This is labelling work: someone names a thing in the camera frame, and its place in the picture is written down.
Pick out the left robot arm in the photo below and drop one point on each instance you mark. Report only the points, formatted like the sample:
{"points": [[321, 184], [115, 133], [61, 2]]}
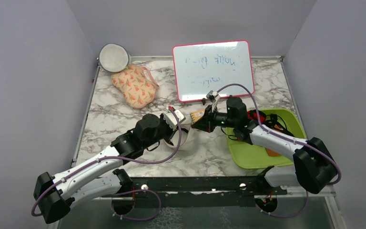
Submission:
{"points": [[56, 195]]}

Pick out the green plastic tray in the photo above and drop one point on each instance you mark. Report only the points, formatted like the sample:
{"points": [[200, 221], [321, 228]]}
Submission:
{"points": [[256, 157]]}

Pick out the red and black bra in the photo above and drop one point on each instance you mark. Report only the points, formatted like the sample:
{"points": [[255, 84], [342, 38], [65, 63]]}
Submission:
{"points": [[266, 119]]}

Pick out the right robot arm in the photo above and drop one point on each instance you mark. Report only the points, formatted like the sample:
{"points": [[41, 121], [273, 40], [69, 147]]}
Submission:
{"points": [[313, 168]]}

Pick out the pink framed whiteboard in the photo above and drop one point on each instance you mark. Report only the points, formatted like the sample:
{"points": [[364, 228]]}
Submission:
{"points": [[200, 68]]}

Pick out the grey rimmed mesh laundry bag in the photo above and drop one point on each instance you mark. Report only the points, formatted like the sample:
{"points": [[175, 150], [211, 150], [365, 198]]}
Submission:
{"points": [[114, 58]]}

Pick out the peach floral bra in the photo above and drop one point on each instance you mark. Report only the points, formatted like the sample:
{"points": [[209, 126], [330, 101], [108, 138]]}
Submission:
{"points": [[136, 84]]}

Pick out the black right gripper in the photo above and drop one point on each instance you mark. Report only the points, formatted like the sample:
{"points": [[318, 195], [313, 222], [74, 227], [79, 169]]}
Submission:
{"points": [[206, 122]]}

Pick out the black mounting rail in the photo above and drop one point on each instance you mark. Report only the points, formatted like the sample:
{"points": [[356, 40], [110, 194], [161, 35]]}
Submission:
{"points": [[195, 192]]}

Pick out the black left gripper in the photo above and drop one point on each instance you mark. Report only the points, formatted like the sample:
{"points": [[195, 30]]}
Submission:
{"points": [[171, 132]]}

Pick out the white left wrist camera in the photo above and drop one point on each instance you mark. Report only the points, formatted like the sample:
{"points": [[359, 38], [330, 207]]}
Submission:
{"points": [[172, 119]]}

